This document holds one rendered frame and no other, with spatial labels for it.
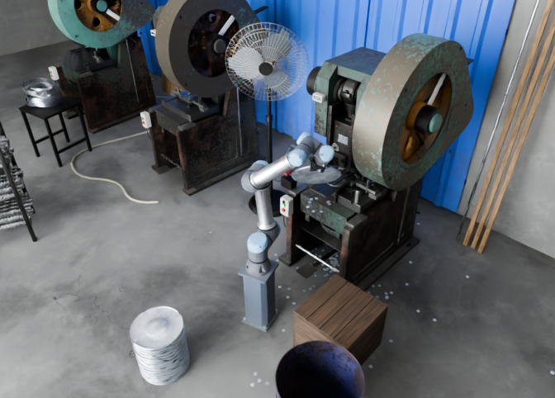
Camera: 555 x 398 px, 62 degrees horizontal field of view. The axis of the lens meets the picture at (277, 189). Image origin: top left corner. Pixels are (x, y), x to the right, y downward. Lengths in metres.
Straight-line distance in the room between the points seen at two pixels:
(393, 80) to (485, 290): 1.86
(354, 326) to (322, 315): 0.19
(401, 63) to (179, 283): 2.12
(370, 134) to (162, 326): 1.54
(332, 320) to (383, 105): 1.22
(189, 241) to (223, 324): 0.88
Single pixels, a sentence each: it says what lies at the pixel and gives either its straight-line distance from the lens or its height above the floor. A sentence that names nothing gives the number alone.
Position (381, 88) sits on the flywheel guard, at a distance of 2.29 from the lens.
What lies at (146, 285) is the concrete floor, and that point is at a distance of 3.50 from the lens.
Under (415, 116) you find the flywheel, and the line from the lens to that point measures 2.56.
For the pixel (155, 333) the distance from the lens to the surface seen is 2.76.
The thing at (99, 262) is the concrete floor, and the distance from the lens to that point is 3.77.
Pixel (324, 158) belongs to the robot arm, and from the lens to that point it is 2.29.
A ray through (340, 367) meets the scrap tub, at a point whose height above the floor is 0.33.
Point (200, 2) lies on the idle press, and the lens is 3.55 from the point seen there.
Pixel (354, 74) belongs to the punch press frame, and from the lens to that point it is 2.72.
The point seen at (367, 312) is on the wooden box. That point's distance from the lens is 2.79.
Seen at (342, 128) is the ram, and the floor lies 1.14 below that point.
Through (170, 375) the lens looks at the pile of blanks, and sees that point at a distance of 2.91.
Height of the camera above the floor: 2.45
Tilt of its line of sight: 35 degrees down
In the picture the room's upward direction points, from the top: straight up
